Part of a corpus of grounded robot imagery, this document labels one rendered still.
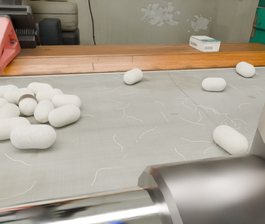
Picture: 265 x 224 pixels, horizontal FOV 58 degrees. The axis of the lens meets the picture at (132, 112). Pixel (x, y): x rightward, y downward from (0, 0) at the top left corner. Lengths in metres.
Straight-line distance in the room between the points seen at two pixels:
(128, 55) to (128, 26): 1.93
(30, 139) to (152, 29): 2.24
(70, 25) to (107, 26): 1.19
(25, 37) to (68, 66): 0.08
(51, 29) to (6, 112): 0.78
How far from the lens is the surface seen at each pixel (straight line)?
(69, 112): 0.25
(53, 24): 1.01
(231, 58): 0.51
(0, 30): 0.40
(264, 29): 0.66
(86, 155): 0.21
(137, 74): 0.36
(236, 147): 0.22
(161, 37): 2.45
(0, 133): 0.24
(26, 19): 0.43
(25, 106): 0.27
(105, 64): 0.42
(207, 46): 0.49
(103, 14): 2.32
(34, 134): 0.21
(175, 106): 0.30
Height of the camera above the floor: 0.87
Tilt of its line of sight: 27 degrees down
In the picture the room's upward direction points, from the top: 2 degrees clockwise
